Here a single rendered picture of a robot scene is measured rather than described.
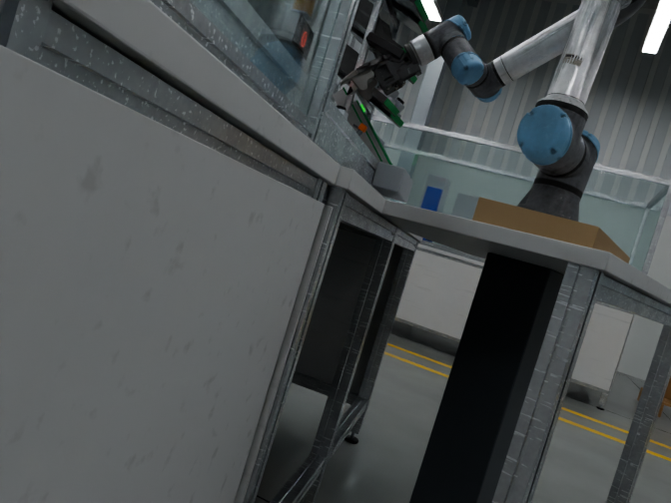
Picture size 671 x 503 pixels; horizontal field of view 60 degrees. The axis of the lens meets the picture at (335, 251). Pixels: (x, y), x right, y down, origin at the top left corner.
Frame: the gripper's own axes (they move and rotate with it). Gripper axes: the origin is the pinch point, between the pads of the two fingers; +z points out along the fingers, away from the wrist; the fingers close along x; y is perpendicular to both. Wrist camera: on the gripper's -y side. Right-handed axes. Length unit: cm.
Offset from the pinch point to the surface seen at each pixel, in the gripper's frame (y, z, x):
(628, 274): 73, -29, -50
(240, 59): 36, 3, -110
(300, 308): 55, 18, -75
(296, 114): 36, 3, -92
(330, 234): 47, 9, -74
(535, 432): 88, -4, -58
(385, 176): 31.9, 0.6, -19.1
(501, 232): 57, -14, -53
